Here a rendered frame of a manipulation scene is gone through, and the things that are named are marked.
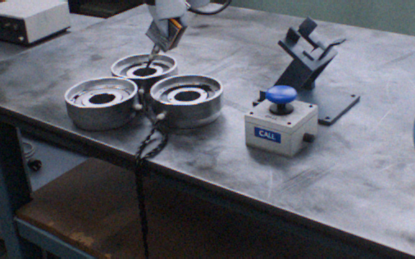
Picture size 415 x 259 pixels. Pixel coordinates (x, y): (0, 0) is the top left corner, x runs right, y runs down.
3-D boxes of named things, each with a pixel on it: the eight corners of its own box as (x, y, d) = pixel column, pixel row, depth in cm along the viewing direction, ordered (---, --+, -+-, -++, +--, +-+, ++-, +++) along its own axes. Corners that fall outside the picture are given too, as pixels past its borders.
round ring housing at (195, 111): (185, 93, 98) (184, 69, 97) (239, 109, 92) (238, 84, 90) (138, 118, 91) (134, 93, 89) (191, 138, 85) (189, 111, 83)
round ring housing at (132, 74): (119, 76, 106) (116, 54, 104) (180, 74, 105) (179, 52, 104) (108, 103, 96) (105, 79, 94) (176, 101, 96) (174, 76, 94)
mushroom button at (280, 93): (260, 125, 82) (259, 91, 80) (276, 114, 85) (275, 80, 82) (286, 134, 79) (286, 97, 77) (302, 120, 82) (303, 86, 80)
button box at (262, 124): (244, 145, 82) (243, 111, 80) (272, 123, 88) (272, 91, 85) (298, 161, 78) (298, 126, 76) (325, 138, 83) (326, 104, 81)
